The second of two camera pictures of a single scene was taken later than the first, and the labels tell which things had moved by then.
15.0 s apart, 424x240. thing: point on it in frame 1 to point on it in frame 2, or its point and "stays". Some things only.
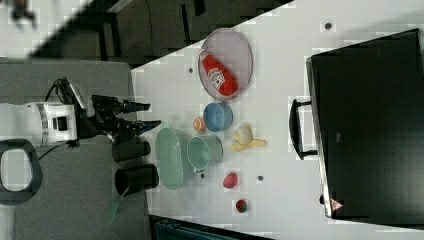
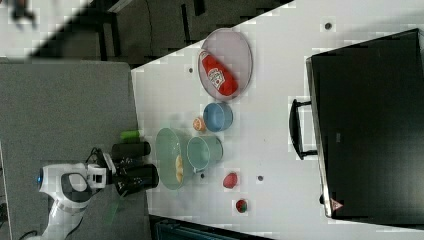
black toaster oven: [365, 123] stays
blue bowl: [218, 117] stays
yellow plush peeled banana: [244, 139] to [179, 168]
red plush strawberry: [230, 180] stays
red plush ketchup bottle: [219, 75] stays
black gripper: [105, 119] to [121, 179]
